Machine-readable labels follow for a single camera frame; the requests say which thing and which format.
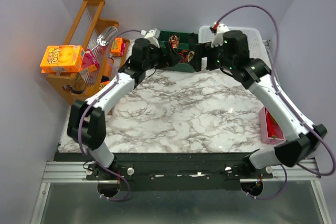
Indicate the small orange box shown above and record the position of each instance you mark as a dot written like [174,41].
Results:
[117,47]
[102,85]

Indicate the rolled orange black tie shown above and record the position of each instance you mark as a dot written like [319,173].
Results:
[184,55]

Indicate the rolled beige patterned tie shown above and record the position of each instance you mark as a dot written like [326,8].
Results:
[191,54]

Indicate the metal scoop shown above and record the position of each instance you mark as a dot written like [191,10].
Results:
[106,36]

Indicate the tin can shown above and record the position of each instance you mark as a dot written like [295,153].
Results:
[79,85]

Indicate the green divided organizer tray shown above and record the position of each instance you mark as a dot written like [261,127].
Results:
[183,45]

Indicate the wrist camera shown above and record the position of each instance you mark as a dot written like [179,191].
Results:
[152,35]
[218,29]

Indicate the pink tray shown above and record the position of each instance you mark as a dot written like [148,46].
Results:
[263,130]

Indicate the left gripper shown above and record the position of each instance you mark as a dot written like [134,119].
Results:
[172,59]

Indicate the white plastic basket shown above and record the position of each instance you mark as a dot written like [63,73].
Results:
[255,43]

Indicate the rolled red patterned tie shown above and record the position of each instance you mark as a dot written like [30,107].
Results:
[174,41]

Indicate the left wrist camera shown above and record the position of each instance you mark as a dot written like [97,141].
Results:
[152,35]

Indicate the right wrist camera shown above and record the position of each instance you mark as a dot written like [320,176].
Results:
[218,29]

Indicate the wooden rack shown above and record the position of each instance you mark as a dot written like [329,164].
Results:
[86,27]

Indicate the aluminium rail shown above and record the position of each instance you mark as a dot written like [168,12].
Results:
[73,172]

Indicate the red chili pepper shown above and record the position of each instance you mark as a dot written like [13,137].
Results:
[270,124]

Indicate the small orange box upper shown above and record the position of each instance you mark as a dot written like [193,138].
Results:
[117,47]

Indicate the orange bottle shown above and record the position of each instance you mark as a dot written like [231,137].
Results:
[107,73]

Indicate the small orange box lower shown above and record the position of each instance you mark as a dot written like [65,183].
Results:
[102,85]

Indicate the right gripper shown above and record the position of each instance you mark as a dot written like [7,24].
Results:
[203,50]

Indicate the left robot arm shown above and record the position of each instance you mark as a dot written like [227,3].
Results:
[87,121]

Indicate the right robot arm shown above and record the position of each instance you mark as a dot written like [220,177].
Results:
[301,134]

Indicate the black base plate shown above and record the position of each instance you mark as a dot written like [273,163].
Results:
[176,172]

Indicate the orange snack box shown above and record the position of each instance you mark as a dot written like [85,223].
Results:
[62,58]

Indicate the pink small box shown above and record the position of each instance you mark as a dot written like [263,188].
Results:
[89,62]

